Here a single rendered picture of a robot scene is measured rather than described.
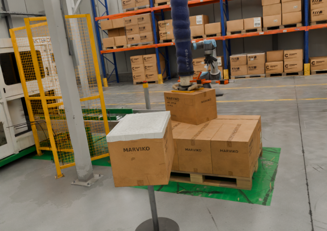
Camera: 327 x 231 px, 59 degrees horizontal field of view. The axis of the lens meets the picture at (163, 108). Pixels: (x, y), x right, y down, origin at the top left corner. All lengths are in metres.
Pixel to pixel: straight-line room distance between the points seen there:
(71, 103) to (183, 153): 1.44
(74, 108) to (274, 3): 8.51
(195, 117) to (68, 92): 1.57
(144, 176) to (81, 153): 1.72
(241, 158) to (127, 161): 1.42
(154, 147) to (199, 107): 1.74
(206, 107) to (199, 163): 0.84
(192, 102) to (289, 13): 7.61
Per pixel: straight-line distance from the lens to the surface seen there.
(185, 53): 3.79
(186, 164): 3.35
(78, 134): 3.66
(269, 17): 10.82
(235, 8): 12.27
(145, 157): 2.06
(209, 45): 3.60
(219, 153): 3.17
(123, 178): 2.17
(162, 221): 2.82
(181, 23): 3.77
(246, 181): 3.23
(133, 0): 12.24
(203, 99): 3.72
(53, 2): 3.59
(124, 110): 4.75
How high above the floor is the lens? 1.61
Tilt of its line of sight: 13 degrees down
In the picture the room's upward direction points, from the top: 7 degrees counter-clockwise
